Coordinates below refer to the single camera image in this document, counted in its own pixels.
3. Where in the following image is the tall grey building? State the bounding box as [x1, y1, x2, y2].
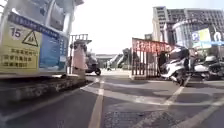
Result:
[151, 5, 224, 61]

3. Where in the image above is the fence with red banner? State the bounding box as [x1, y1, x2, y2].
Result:
[130, 37, 176, 80]

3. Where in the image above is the grey asphalt road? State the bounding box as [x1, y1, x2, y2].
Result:
[0, 68, 224, 128]

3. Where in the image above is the dark scooter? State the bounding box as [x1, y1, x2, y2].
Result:
[85, 53, 102, 77]

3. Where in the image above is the guard booth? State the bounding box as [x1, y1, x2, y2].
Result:
[0, 0, 85, 80]

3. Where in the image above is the barrier gate machine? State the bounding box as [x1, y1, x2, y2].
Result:
[68, 33, 93, 78]

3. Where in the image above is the row of parked scooters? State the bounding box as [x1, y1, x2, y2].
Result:
[159, 46, 224, 87]

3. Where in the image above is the blue and yellow signboard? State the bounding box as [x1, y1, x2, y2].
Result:
[190, 27, 224, 50]

